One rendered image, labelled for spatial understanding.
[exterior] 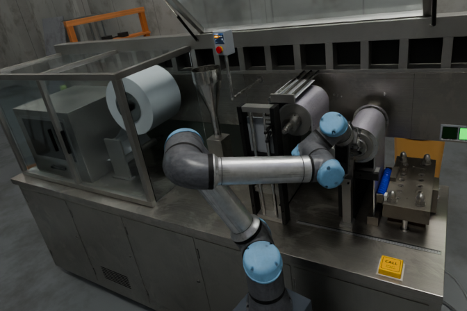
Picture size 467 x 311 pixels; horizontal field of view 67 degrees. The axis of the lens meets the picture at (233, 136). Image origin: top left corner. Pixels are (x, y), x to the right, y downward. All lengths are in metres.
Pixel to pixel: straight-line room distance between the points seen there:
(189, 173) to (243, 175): 0.14
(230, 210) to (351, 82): 0.86
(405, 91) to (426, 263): 0.69
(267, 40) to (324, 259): 1.02
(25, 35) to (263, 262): 10.14
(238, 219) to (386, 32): 0.97
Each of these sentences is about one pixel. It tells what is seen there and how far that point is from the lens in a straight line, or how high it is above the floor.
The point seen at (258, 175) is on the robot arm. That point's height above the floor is 1.42.
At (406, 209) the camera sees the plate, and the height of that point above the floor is 1.02.
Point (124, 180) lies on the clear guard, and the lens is 1.94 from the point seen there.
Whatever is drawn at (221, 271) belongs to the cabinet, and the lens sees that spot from 1.80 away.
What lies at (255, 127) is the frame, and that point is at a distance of 1.43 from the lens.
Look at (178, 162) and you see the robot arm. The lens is 0.92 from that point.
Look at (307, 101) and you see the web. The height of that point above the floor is 1.40.
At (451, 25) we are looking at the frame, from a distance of 1.60.
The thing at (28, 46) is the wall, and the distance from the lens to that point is 10.86.
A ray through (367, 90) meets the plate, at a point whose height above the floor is 1.36.
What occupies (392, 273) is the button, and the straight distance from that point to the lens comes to 1.38.
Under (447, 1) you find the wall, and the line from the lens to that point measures 4.19.
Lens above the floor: 1.89
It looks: 24 degrees down
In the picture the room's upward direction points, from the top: 9 degrees counter-clockwise
